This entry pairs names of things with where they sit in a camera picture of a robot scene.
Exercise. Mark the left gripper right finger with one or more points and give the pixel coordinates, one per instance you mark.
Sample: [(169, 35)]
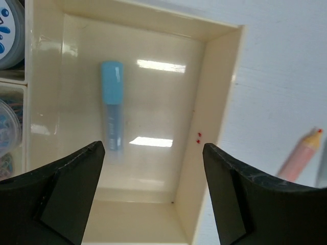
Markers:
[(254, 207)]

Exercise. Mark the paperclip jar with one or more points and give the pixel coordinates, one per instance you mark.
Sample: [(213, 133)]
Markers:
[(11, 125), (7, 167)]

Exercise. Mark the orange highlighter pen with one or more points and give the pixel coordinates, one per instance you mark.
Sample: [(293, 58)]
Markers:
[(301, 156)]

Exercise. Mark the beige wooden organizer tray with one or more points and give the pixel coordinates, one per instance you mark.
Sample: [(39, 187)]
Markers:
[(178, 71)]

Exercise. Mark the blue capped highlighter pen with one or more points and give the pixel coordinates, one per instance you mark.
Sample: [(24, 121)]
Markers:
[(112, 86)]

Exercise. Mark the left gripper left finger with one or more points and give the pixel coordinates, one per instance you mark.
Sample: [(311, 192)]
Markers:
[(51, 204)]

